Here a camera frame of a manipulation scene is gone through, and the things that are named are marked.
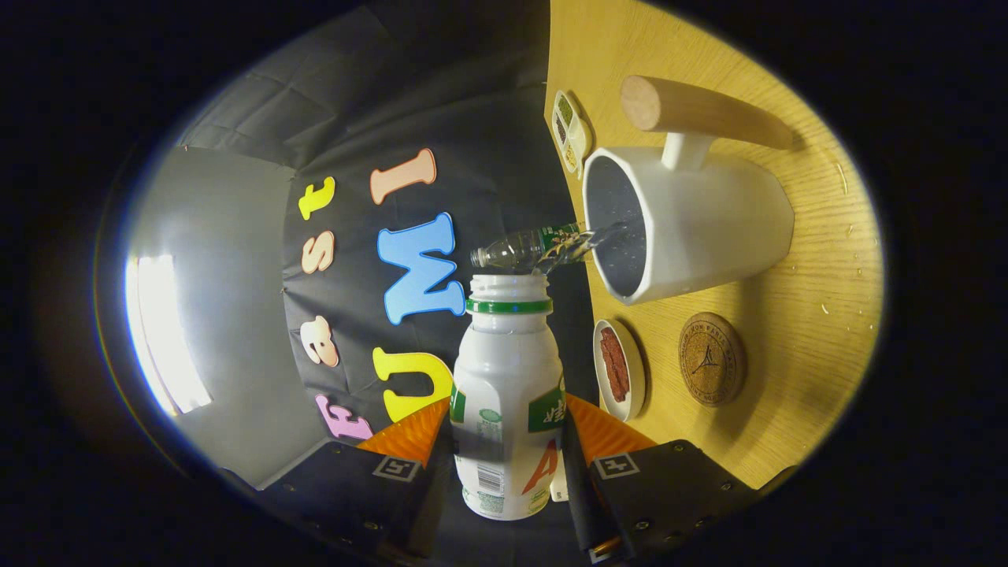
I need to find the round cork coaster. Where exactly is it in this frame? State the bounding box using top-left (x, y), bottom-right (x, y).
top-left (678, 312), bottom-right (747, 407)

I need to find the white divided dish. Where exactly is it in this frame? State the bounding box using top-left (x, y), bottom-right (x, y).
top-left (551, 89), bottom-right (593, 176)

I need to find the white juice bottle green label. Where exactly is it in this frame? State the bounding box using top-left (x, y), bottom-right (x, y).
top-left (450, 273), bottom-right (568, 521)

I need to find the wooden table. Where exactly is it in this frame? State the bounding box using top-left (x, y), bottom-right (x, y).
top-left (543, 0), bottom-right (884, 491)

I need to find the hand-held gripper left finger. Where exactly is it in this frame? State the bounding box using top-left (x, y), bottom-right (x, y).
top-left (260, 396), bottom-right (454, 564)

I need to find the clear plastic water bottle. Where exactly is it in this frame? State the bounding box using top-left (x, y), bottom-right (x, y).
top-left (470, 220), bottom-right (631, 276)

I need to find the white cup with wooden handle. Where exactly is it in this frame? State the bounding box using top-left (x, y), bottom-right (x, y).
top-left (581, 75), bottom-right (796, 306)

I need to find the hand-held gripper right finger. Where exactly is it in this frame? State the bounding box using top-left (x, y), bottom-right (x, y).
top-left (562, 394), bottom-right (761, 564)

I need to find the black backdrop cloth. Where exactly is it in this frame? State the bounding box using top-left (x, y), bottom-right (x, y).
top-left (177, 0), bottom-right (631, 567)

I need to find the round beige plate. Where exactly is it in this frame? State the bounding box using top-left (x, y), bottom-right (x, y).
top-left (592, 318), bottom-right (647, 422)

